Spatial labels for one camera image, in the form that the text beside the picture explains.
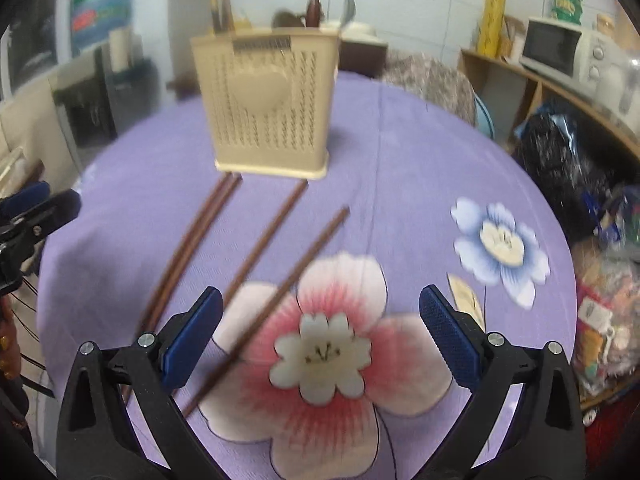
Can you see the black plastic bag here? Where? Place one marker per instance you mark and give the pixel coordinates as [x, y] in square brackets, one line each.
[560, 160]

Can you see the white microwave oven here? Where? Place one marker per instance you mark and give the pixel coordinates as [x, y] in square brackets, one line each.
[550, 45]

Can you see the beige perforated utensil holder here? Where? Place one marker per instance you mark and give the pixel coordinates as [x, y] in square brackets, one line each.
[270, 130]

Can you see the brown wooden chopstick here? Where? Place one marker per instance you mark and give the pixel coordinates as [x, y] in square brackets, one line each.
[197, 250]
[186, 250]
[264, 245]
[227, 12]
[216, 10]
[266, 310]

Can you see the colourful plastic bag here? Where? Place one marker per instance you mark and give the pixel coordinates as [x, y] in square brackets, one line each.
[610, 285]

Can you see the beige jar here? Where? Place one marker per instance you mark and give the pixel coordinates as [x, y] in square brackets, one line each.
[514, 37]

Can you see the floral cloth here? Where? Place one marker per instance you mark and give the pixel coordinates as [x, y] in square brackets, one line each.
[430, 85]

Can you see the purple floral tablecloth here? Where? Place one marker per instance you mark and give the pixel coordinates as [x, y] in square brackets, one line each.
[400, 185]

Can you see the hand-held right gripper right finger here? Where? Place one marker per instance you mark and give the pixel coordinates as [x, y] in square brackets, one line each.
[450, 345]

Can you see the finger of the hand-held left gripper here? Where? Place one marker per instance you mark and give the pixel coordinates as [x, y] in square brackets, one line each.
[57, 210]
[25, 198]

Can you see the white thermos jug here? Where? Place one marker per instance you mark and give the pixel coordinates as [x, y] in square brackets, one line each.
[614, 82]

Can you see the wooden shelf unit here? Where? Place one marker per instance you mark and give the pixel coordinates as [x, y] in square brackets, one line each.
[500, 62]

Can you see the tall yellow box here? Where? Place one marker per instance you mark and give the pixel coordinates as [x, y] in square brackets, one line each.
[490, 22]

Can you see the white cup dispenser tube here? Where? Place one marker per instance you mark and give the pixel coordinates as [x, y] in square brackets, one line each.
[120, 47]

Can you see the blue chair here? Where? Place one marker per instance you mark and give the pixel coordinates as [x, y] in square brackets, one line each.
[484, 117]

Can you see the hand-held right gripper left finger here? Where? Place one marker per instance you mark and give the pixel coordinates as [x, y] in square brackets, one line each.
[192, 340]

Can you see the grey water dispenser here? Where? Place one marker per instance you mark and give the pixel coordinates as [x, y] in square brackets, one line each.
[120, 105]

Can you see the sliding window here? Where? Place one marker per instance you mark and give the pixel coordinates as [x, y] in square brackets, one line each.
[35, 50]

